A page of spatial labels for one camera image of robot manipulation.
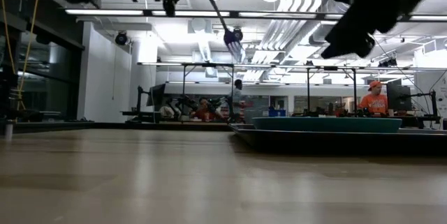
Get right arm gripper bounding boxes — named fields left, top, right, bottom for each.
left=321, top=0, right=422, bottom=59

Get purple plastic fork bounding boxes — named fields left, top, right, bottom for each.
left=201, top=0, right=246, bottom=63

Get turquoise plastic plate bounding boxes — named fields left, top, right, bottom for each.
left=251, top=117, right=403, bottom=135

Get black plastic tray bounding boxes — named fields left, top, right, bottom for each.
left=228, top=123, right=447, bottom=156

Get person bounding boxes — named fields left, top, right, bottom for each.
left=228, top=78, right=246, bottom=124
left=357, top=80, right=390, bottom=115
left=193, top=96, right=218, bottom=122

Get black computer monitor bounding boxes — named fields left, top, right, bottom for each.
left=386, top=79, right=413, bottom=112

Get black round ceiling fixture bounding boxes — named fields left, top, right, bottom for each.
left=115, top=31, right=129, bottom=46
left=231, top=27, right=244, bottom=43

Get black monitor on stand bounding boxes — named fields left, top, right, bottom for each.
left=136, top=83, right=167, bottom=123

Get white standoff peg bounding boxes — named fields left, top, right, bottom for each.
left=3, top=119, right=15, bottom=140

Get black background table frame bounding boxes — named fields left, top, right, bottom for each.
left=138, top=61, right=235, bottom=124
left=279, top=65, right=447, bottom=119

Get black table frame rail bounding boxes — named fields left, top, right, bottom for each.
left=0, top=121, right=233, bottom=134

